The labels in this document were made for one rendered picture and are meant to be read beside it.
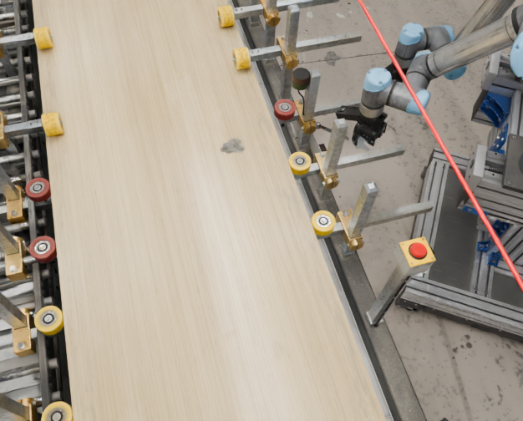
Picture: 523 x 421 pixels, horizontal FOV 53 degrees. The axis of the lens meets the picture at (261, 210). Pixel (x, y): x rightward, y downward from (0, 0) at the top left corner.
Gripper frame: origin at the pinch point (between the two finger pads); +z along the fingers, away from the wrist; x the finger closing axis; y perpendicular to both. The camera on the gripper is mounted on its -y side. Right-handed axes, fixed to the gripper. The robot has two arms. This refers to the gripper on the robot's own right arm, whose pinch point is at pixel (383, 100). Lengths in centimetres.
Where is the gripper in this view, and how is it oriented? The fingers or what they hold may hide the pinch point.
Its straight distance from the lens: 218.9
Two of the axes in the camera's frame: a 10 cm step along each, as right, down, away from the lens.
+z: -0.3, 5.1, 8.6
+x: -2.7, -8.3, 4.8
